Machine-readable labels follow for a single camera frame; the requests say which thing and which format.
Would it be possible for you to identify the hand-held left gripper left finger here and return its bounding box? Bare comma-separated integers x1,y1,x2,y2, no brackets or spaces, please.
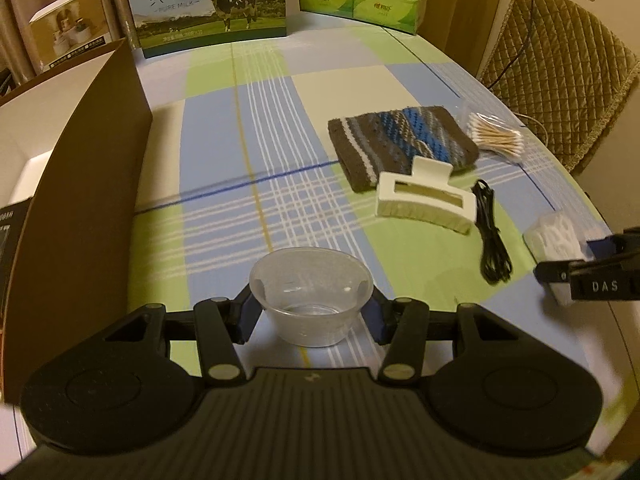
105,286,261,383

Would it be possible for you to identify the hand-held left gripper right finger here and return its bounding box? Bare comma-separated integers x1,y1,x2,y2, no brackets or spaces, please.
361,292,518,383

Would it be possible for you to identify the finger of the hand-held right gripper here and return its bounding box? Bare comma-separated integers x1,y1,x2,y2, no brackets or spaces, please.
534,259,573,283
587,227,640,261

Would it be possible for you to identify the clear box of floss picks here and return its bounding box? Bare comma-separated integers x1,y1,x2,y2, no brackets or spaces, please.
522,212,588,306

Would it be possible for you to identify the clear plastic cup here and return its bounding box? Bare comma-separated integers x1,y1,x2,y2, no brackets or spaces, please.
249,246,373,347

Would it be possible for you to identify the black cable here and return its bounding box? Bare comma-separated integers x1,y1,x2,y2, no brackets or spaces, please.
471,179,514,283

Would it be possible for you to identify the white hair claw clip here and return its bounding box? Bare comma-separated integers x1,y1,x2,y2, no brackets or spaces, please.
375,156,478,236

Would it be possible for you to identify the bag of cotton swabs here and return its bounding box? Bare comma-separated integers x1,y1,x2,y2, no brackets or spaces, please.
457,100,526,162

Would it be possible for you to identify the striped knitted cloth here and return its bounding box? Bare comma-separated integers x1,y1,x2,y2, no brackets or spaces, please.
327,105,481,193

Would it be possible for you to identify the brown cardboard box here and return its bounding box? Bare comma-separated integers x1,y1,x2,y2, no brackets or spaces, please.
0,37,153,401

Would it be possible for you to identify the chair with quilted cover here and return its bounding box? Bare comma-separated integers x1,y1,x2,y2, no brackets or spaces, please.
477,0,640,176

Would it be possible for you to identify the checked tablecloth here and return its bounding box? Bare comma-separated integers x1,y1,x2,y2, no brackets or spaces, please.
0,22,640,466

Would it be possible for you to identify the plain gold curtain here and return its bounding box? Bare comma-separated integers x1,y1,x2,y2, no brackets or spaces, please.
417,0,516,76

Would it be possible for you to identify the milk carton box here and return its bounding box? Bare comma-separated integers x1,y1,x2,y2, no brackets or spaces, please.
121,0,290,58

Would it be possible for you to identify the white and tan product box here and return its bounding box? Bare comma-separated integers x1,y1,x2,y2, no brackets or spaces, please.
28,0,107,73

